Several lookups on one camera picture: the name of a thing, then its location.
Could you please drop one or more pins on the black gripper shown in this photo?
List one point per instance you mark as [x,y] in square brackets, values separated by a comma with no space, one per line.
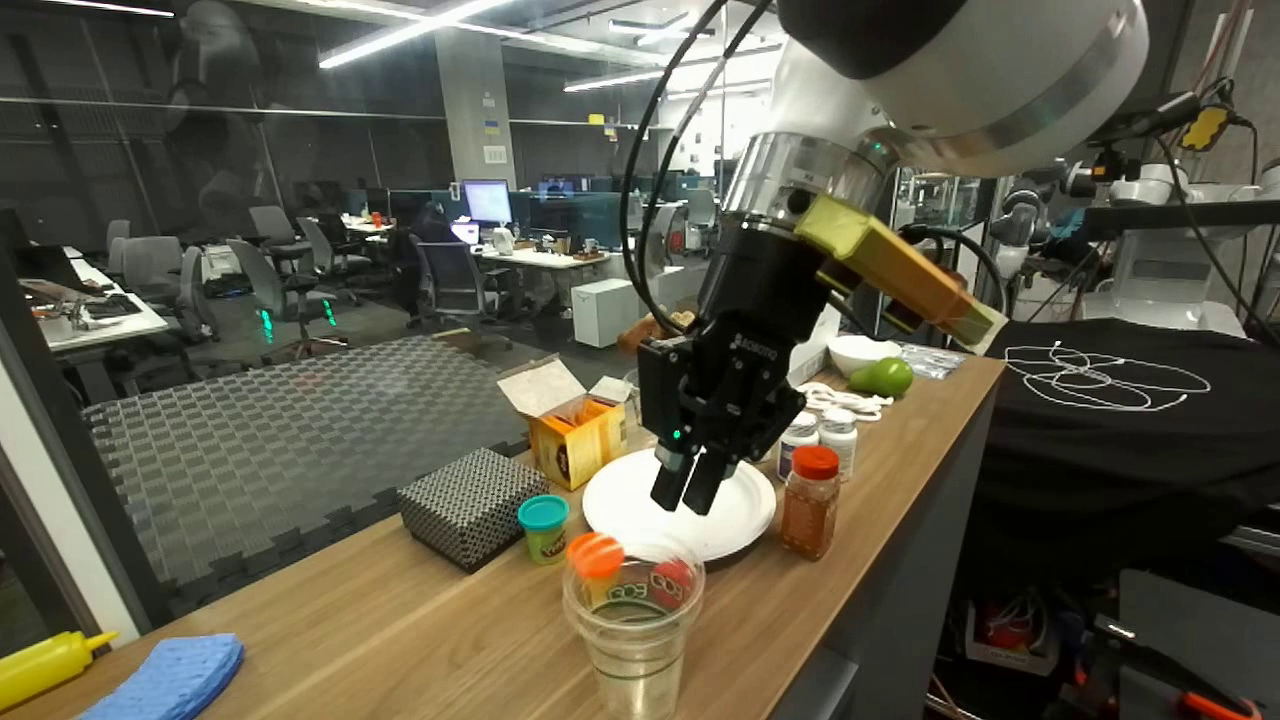
[741,374]

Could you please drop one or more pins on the play-doh can orange lid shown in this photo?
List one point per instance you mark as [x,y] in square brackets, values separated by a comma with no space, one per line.
[597,558]

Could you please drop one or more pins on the play-doh can teal lid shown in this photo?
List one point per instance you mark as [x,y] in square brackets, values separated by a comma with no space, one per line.
[541,520]

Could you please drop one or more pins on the clear plastic cup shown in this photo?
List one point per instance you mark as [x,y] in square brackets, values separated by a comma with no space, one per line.
[635,625]
[635,682]

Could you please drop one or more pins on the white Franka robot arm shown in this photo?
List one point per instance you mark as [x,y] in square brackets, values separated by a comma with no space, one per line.
[986,64]

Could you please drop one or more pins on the white paper plate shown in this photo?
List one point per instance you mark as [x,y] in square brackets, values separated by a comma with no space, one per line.
[744,512]

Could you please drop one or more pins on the white pill bottle blue label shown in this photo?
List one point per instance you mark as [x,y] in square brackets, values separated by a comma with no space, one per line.
[842,433]
[803,439]

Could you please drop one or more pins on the spice jar orange lid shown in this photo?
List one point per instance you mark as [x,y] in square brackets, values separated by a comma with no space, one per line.
[809,512]

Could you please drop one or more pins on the white bowl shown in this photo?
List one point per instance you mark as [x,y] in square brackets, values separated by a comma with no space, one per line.
[862,348]

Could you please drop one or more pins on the green pear toy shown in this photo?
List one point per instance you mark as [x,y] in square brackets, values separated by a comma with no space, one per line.
[885,376]

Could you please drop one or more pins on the grey rectangular block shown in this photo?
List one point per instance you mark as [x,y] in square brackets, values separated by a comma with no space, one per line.
[467,507]

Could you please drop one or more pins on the computer monitor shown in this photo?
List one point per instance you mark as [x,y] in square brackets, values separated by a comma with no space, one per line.
[484,203]

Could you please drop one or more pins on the grey hexagon foam mat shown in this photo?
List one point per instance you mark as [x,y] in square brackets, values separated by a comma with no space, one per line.
[267,440]

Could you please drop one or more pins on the black draped side table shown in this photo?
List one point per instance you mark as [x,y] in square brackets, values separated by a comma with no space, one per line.
[1134,462]

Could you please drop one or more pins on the black office chair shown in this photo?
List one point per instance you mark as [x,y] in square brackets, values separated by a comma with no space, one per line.
[287,265]

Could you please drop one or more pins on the blue sponge cloth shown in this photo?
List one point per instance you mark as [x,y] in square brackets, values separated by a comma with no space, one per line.
[165,679]

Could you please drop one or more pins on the orange red tool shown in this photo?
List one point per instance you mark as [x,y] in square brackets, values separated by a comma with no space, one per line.
[1216,707]

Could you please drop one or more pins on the white office desk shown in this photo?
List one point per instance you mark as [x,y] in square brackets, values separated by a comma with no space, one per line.
[102,323]

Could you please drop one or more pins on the yellow banana toy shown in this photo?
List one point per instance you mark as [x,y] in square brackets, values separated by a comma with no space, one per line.
[44,664]

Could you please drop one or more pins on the olive brown wrist camera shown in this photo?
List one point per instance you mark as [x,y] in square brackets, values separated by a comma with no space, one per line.
[906,274]

